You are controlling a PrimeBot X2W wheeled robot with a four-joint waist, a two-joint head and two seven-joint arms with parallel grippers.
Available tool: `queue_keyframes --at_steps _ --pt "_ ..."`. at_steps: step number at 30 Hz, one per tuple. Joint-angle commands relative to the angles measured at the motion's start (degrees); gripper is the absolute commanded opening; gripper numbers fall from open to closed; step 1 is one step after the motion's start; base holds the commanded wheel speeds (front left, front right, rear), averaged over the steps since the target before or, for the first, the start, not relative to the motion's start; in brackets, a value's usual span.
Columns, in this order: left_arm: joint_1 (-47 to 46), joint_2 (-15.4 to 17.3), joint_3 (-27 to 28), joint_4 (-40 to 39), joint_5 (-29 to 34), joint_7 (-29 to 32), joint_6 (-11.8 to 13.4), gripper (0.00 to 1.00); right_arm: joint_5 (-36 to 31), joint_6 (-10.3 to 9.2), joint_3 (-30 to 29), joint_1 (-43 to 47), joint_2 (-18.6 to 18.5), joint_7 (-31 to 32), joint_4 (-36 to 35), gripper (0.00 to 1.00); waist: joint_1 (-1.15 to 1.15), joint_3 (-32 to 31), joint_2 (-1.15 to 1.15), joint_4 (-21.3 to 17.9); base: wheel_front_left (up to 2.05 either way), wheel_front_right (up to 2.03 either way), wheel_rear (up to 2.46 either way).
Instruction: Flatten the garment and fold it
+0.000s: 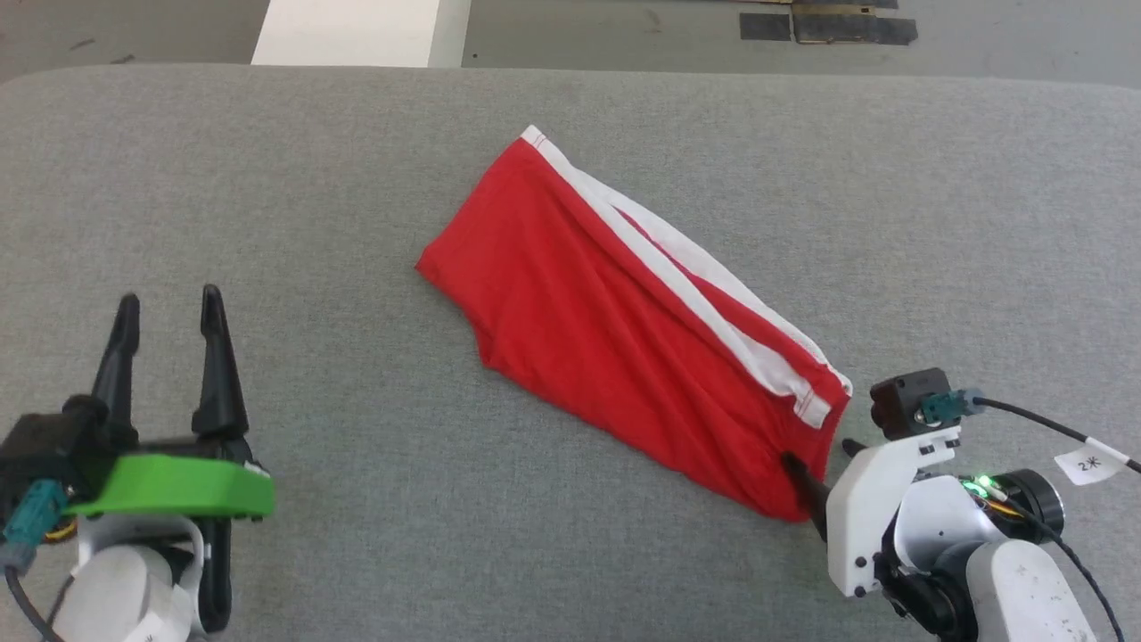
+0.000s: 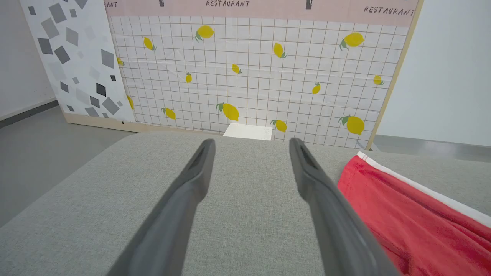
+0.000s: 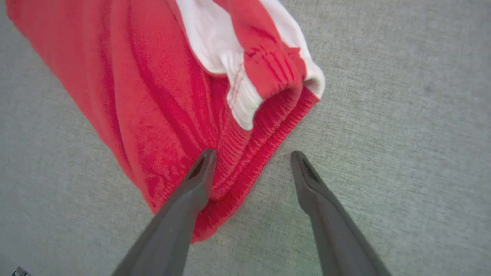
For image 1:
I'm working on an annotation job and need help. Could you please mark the red shorts with white stripes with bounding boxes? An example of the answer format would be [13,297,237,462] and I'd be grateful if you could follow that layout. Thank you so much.
[415,125,854,524]

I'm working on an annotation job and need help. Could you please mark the black cable with teal plug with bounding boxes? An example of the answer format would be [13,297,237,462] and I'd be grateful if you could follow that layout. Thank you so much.
[922,389,1141,473]
[0,480,70,642]

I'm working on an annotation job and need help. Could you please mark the white paper cable tag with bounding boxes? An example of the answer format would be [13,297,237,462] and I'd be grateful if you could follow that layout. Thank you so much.
[1054,438,1130,488]

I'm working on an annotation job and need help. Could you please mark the small dark floor mat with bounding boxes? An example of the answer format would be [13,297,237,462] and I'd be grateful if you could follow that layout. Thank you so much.
[739,12,792,42]

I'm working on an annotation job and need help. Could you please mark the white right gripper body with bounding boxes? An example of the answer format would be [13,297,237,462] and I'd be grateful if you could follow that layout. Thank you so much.
[825,425,963,599]

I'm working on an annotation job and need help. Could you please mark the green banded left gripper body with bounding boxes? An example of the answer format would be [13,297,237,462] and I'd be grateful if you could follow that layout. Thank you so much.
[67,436,275,635]

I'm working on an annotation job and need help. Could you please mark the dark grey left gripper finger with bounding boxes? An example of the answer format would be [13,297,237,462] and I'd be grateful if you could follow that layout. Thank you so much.
[91,292,142,447]
[191,284,251,439]

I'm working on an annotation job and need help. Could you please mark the long dark floor mat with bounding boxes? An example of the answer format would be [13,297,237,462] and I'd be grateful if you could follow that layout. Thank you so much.
[792,4,919,46]

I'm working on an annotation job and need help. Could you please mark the thin black cable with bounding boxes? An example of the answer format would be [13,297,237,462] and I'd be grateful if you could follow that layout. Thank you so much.
[976,486,1126,642]

